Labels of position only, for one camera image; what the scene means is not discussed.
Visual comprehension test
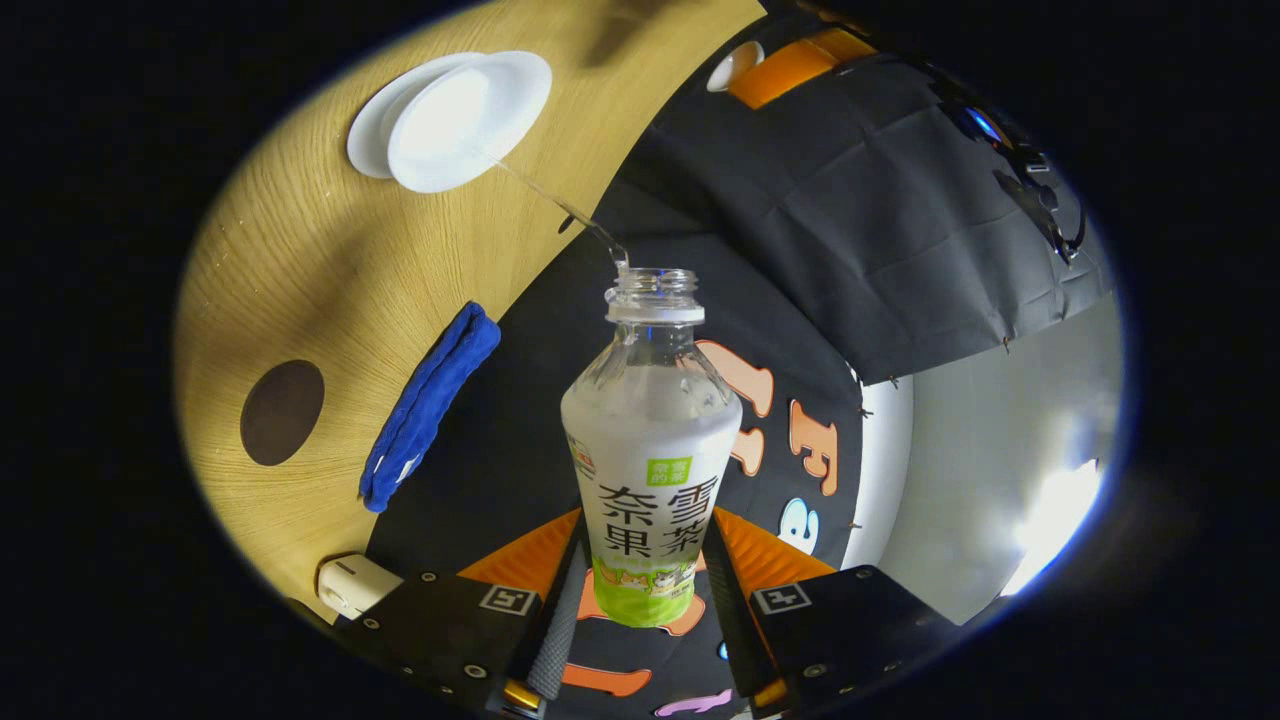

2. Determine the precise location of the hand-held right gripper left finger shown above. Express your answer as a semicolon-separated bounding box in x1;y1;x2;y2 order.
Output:
330;508;591;719

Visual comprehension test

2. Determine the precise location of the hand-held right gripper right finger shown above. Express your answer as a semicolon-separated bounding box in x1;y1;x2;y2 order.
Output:
700;505;961;716

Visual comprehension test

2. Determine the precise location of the white teacup lid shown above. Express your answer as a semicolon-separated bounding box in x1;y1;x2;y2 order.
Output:
706;40;766;93

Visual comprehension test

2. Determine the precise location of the clear water bottle green label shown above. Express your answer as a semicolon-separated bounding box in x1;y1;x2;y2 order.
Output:
560;268;744;629

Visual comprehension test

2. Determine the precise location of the dark brown round coaster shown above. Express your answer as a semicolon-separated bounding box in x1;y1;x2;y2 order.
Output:
240;360;326;467

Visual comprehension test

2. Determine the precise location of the black backdrop cloth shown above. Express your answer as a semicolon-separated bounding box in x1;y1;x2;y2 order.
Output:
365;5;1116;720

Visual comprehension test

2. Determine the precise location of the white toaster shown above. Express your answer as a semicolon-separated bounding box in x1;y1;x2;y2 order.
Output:
317;553;404;621

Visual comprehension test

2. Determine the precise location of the blue folded towel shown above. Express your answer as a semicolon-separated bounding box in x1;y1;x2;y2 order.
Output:
360;302;501;513

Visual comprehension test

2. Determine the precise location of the white saucer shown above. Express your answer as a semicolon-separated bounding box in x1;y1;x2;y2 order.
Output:
346;52;481;181

